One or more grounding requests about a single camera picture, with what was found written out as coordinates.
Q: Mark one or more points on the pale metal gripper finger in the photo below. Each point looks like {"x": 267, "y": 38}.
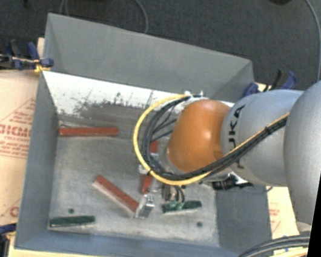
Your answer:
{"x": 149, "y": 207}
{"x": 141, "y": 209}

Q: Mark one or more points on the red-brown flat block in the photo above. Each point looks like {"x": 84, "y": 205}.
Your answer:
{"x": 146, "y": 184}
{"x": 116, "y": 194}
{"x": 87, "y": 132}

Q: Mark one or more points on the dark green flat block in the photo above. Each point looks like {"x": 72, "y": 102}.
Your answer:
{"x": 71, "y": 221}
{"x": 188, "y": 206}

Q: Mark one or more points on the grey metal bin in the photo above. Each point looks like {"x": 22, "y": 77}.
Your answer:
{"x": 86, "y": 167}

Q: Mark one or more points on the black cylinder on white bracket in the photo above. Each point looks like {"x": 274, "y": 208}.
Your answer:
{"x": 226, "y": 184}

